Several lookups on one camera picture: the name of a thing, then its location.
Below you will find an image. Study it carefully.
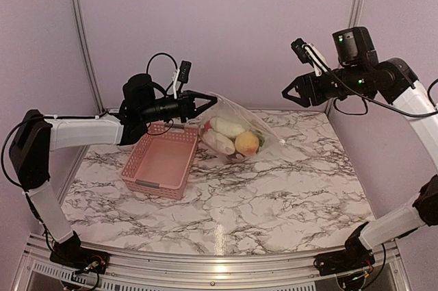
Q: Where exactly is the aluminium front rail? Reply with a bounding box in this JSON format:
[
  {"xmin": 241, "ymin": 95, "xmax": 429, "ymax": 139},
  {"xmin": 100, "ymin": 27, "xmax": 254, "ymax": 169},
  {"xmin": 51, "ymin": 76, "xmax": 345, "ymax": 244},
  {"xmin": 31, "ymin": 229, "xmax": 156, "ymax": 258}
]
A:
[{"xmin": 13, "ymin": 232, "xmax": 411, "ymax": 291}]

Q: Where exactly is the left aluminium frame post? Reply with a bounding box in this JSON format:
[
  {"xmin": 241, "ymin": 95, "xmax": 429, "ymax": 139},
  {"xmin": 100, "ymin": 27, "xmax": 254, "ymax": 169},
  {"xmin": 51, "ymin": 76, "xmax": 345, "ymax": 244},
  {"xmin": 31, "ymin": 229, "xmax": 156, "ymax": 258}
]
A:
[{"xmin": 64, "ymin": 0, "xmax": 103, "ymax": 110}]

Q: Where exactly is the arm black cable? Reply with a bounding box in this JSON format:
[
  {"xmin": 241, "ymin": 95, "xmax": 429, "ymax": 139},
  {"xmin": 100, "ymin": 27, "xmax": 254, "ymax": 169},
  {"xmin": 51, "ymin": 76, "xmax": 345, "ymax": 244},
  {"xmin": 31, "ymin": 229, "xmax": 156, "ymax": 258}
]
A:
[
  {"xmin": 318, "ymin": 64, "xmax": 438, "ymax": 119},
  {"xmin": 1, "ymin": 51, "xmax": 182, "ymax": 189}
]

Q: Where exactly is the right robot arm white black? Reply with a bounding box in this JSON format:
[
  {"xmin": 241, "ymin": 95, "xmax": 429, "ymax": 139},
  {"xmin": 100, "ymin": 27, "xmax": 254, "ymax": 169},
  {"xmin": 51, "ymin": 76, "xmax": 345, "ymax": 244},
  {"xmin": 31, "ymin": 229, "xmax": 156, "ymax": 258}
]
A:
[{"xmin": 282, "ymin": 27, "xmax": 437, "ymax": 269}]

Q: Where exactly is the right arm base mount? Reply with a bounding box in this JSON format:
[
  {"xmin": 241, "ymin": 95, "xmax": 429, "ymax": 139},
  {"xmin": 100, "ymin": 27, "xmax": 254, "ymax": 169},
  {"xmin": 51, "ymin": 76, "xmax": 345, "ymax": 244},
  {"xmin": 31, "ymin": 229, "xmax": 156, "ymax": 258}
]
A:
[{"xmin": 313, "ymin": 223, "xmax": 375, "ymax": 276}]

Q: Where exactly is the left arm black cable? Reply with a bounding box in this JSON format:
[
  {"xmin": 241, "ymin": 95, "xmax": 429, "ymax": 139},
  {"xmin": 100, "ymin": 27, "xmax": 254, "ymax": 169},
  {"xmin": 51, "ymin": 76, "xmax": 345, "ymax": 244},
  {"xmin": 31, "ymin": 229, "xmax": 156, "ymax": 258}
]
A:
[{"xmin": 1, "ymin": 51, "xmax": 182, "ymax": 189}]

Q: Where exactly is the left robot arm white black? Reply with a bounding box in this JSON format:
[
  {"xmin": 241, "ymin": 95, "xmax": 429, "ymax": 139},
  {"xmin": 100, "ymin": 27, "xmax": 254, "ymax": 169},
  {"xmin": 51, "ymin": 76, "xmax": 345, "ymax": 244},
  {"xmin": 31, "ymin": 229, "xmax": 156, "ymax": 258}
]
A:
[{"xmin": 1, "ymin": 73, "xmax": 218, "ymax": 267}]

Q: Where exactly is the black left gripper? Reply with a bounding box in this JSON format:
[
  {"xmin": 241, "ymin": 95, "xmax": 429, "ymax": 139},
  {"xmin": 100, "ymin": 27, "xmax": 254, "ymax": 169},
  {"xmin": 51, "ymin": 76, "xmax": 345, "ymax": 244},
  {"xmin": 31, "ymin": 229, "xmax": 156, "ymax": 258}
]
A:
[{"xmin": 140, "ymin": 89, "xmax": 218, "ymax": 123}]

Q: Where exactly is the pink perforated plastic basket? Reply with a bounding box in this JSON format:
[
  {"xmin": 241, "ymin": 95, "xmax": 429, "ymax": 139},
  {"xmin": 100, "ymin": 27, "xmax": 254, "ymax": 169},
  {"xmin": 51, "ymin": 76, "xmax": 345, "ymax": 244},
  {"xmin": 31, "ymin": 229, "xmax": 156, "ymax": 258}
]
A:
[{"xmin": 120, "ymin": 123, "xmax": 198, "ymax": 200}]

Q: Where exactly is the red toy apple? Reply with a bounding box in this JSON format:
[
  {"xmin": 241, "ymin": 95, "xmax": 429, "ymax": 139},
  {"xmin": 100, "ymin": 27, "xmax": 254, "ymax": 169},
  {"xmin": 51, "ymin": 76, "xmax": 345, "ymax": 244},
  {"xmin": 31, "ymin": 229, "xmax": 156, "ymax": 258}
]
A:
[{"xmin": 203, "ymin": 121, "xmax": 211, "ymax": 132}]

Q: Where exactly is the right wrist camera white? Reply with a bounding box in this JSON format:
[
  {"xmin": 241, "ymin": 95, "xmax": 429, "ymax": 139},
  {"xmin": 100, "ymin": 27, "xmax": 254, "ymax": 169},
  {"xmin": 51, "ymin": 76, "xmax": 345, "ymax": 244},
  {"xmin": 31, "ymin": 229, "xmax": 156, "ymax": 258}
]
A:
[{"xmin": 291, "ymin": 38, "xmax": 329, "ymax": 77}]

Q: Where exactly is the white toy vegetable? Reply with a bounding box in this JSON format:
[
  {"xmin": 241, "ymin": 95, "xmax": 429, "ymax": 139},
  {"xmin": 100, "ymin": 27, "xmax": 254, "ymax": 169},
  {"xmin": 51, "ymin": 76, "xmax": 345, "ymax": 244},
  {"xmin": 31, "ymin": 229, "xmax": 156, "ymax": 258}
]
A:
[
  {"xmin": 202, "ymin": 129, "xmax": 235, "ymax": 155},
  {"xmin": 209, "ymin": 117, "xmax": 246, "ymax": 138}
]

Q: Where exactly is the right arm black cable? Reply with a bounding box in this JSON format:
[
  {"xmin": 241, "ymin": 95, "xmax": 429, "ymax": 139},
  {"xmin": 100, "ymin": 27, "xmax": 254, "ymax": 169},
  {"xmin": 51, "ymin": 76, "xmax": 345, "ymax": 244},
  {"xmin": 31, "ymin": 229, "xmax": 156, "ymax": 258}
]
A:
[{"xmin": 318, "ymin": 64, "xmax": 438, "ymax": 119}]

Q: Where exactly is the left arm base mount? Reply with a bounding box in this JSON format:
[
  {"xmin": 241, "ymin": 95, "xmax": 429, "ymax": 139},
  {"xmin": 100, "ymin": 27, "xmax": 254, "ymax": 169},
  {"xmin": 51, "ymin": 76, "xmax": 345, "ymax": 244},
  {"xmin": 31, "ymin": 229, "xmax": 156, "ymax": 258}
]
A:
[{"xmin": 50, "ymin": 233, "xmax": 110, "ymax": 275}]

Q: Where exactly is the clear pink zip top bag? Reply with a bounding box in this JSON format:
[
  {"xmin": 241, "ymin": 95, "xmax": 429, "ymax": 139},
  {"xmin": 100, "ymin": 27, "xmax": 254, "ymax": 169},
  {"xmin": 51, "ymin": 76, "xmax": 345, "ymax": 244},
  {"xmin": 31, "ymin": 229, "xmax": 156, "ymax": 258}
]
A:
[{"xmin": 198, "ymin": 92, "xmax": 285, "ymax": 163}]

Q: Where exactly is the yellow toy lemon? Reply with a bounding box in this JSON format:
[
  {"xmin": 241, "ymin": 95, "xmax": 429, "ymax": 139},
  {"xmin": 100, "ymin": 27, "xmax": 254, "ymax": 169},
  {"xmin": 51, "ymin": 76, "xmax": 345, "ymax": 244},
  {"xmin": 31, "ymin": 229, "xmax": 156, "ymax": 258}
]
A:
[{"xmin": 235, "ymin": 131, "xmax": 259, "ymax": 157}]

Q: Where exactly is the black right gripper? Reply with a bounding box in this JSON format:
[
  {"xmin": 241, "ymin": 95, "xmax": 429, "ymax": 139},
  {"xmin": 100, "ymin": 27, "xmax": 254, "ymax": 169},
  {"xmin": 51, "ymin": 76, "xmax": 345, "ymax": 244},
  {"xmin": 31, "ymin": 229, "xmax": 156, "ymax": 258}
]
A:
[{"xmin": 283, "ymin": 64, "xmax": 370, "ymax": 107}]

